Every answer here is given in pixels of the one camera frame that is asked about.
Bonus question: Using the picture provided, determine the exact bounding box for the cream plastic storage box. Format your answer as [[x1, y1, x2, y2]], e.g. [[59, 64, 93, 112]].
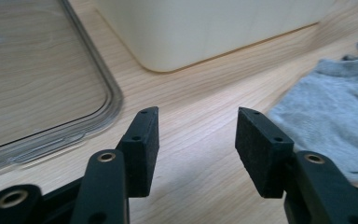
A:
[[94, 0, 337, 73]]

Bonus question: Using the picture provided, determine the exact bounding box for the grey sock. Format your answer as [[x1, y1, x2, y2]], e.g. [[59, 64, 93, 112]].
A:
[[267, 40, 358, 183]]

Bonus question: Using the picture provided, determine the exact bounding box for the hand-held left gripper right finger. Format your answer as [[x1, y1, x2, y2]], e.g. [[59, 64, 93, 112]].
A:
[[235, 106, 358, 224]]

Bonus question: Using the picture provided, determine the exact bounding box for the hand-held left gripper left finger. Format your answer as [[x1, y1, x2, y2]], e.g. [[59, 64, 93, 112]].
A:
[[69, 106, 160, 224]]

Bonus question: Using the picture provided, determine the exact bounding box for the transparent plastic lid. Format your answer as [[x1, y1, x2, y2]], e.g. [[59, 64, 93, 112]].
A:
[[0, 0, 124, 183]]

